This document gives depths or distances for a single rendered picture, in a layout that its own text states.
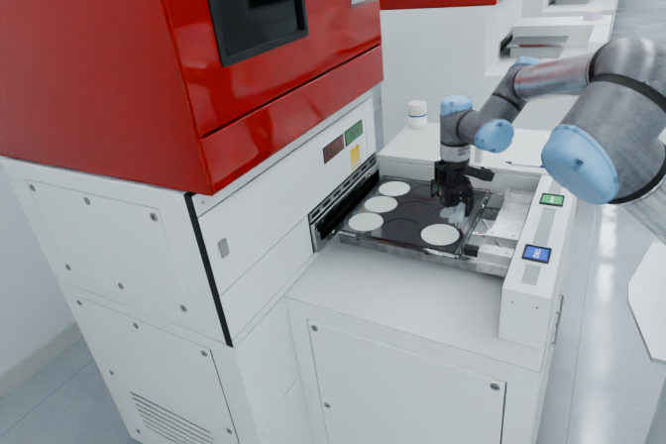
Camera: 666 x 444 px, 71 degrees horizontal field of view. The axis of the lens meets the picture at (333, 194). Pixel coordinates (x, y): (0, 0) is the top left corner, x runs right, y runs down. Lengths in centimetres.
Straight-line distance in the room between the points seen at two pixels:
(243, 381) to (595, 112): 95
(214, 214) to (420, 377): 62
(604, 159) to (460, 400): 71
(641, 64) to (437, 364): 74
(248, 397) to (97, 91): 79
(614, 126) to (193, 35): 65
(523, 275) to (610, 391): 119
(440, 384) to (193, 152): 76
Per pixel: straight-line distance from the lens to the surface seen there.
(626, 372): 232
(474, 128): 109
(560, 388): 218
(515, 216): 144
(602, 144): 72
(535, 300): 105
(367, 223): 136
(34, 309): 262
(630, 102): 74
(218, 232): 101
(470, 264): 130
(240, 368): 121
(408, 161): 160
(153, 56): 87
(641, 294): 134
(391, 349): 119
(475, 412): 124
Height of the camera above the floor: 161
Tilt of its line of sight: 28 degrees down
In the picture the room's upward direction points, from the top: 7 degrees counter-clockwise
